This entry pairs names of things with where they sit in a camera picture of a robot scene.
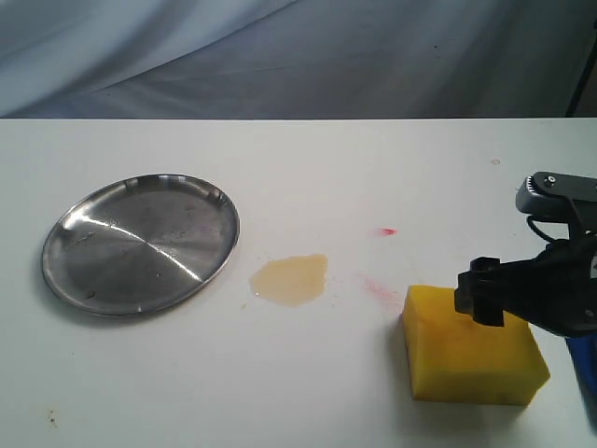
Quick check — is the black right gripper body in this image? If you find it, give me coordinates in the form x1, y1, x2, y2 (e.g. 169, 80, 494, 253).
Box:
535, 235, 596, 337

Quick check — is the yellow sponge block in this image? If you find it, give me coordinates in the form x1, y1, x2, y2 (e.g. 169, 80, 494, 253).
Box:
402, 285, 550, 406

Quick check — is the beige liquid spill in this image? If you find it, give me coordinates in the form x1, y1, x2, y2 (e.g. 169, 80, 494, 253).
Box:
250, 254, 328, 307

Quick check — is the blue cloth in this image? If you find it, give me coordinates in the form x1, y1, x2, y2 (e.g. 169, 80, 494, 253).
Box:
565, 334, 596, 414

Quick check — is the black tripod leg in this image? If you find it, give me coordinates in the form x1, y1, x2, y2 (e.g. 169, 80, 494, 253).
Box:
563, 44, 597, 118

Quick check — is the round stainless steel plate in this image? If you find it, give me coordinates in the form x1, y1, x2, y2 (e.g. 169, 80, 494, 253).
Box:
40, 174, 241, 317

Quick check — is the grey draped backdrop cloth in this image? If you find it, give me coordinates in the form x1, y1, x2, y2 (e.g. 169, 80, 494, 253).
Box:
1, 1, 596, 119

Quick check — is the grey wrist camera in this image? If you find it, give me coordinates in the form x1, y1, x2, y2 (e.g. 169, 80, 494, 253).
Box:
515, 172, 596, 238

